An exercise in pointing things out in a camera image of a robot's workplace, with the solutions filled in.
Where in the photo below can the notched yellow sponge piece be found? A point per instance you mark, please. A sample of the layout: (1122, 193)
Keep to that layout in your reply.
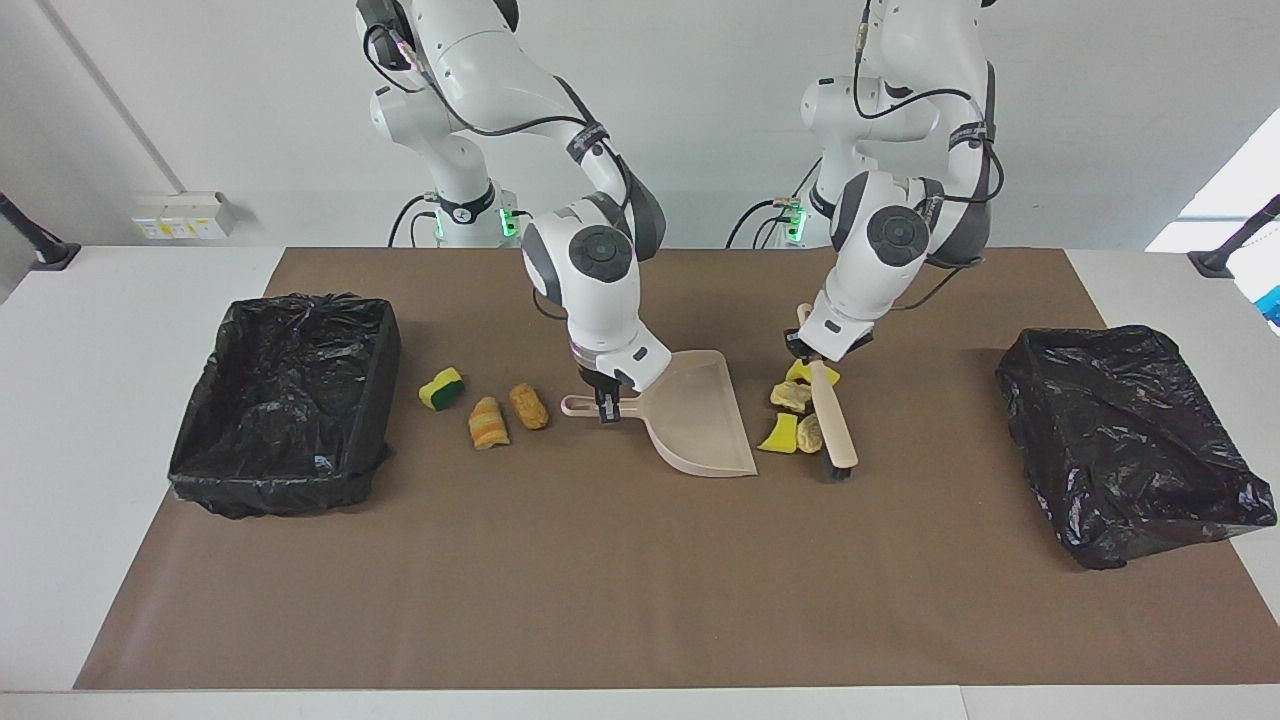
(800, 372)

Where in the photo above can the square bin with black bag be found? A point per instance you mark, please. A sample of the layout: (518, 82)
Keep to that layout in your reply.
(280, 400)

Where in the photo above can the yellow and green sponge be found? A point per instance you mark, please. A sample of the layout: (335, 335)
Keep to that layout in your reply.
(441, 389)

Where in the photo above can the black stand foot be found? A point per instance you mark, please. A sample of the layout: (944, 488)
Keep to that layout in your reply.
(1215, 262)
(45, 250)

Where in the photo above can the beige hand brush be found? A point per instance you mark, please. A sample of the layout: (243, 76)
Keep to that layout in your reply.
(833, 420)

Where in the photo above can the blue object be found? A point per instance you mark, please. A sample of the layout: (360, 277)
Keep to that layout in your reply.
(1272, 308)

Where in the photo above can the wedge yellow sponge piece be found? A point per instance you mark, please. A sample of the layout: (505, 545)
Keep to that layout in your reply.
(780, 437)

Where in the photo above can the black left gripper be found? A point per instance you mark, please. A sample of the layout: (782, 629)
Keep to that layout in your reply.
(803, 347)

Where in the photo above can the beige plastic dustpan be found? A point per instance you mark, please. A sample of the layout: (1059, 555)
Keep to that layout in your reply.
(700, 420)

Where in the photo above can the brown paper table mat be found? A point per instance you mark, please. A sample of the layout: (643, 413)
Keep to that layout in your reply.
(560, 620)

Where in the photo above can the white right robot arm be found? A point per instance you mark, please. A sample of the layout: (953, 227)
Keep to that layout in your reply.
(600, 290)

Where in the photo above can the striped orange bread roll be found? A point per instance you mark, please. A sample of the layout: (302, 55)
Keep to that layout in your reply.
(489, 424)

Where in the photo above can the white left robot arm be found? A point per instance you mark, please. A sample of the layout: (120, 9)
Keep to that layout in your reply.
(880, 260)

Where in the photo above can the brown bread piece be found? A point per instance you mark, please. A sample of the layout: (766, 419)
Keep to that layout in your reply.
(530, 406)

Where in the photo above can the pale foam lump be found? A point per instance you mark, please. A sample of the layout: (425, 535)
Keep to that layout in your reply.
(790, 397)
(809, 433)

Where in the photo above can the slanted bin with black bag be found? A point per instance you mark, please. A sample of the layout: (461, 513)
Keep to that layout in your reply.
(1120, 450)

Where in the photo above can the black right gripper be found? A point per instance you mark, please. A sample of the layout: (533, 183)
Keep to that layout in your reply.
(605, 385)

